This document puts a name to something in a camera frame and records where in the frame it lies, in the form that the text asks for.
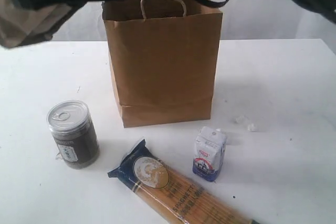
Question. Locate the dark can with pull-tab lid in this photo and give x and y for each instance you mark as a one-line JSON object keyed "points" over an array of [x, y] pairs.
{"points": [[72, 128]]}

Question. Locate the small white blue salt pack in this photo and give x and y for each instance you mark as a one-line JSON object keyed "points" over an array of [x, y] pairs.
{"points": [[209, 150]]}

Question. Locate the white paper scrap right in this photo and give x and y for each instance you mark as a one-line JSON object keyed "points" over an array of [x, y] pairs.
{"points": [[252, 127]]}

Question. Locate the white paper scrap left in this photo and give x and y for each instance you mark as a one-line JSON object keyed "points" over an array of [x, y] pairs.
{"points": [[240, 119]]}

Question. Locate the spaghetti packet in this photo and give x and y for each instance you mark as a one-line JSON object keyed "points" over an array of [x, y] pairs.
{"points": [[172, 195]]}

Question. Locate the white paper scrap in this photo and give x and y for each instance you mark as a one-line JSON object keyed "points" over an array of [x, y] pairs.
{"points": [[252, 127], [240, 119]]}

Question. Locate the brown paper shopping bag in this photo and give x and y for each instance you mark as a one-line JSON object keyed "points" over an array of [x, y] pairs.
{"points": [[163, 56]]}

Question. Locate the brown pouch with orange label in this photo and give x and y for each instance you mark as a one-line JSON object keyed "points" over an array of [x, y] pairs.
{"points": [[20, 27]]}

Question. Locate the white curtain backdrop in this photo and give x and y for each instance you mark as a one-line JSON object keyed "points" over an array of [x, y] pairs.
{"points": [[243, 19]]}

